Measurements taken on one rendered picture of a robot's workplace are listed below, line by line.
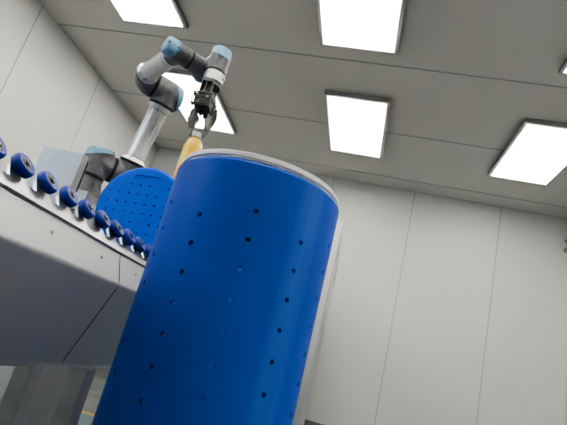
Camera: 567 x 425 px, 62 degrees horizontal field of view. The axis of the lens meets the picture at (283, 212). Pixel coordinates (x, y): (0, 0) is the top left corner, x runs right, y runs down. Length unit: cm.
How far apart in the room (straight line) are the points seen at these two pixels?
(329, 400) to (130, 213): 512
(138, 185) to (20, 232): 73
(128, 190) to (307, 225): 95
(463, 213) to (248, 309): 633
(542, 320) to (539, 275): 56
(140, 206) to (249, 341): 95
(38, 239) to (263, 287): 44
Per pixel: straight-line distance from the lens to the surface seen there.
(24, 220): 90
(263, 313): 65
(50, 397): 216
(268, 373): 67
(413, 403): 641
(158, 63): 201
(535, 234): 706
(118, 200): 157
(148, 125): 223
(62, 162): 116
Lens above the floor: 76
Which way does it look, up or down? 17 degrees up
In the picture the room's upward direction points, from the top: 15 degrees clockwise
